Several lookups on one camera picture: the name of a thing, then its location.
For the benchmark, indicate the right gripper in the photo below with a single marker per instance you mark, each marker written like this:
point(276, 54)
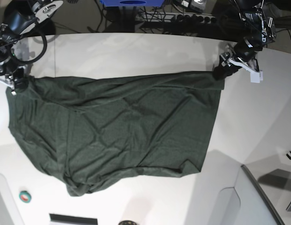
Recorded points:
point(20, 74)

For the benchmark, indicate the green red round button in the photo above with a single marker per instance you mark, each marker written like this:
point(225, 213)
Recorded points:
point(25, 196)

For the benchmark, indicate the grey power strip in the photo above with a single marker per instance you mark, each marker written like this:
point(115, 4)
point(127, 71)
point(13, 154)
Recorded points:
point(174, 17)

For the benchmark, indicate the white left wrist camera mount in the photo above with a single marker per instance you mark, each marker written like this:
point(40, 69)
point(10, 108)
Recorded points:
point(256, 75)

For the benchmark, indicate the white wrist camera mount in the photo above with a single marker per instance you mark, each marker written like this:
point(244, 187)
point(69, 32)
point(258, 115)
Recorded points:
point(256, 75)
point(9, 82)

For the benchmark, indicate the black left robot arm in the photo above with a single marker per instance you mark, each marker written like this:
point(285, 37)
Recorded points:
point(251, 13)

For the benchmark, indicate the blue plastic bin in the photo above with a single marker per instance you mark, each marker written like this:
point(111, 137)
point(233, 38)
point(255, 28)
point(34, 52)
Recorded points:
point(126, 3)

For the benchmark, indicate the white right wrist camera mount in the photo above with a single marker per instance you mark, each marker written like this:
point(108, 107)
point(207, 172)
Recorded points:
point(9, 82)

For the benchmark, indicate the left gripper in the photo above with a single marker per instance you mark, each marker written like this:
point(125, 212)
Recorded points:
point(242, 52)

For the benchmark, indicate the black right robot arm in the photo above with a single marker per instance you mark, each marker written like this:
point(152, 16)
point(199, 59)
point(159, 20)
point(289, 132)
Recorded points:
point(27, 18)

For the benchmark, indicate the black white label plate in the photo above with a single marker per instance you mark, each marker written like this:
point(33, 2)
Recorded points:
point(56, 219)

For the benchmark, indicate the black round knob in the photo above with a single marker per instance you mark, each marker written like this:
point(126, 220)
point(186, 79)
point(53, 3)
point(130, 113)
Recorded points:
point(127, 222)

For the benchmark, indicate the dark green t-shirt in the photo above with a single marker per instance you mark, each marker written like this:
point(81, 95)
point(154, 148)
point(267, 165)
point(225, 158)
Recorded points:
point(90, 133)

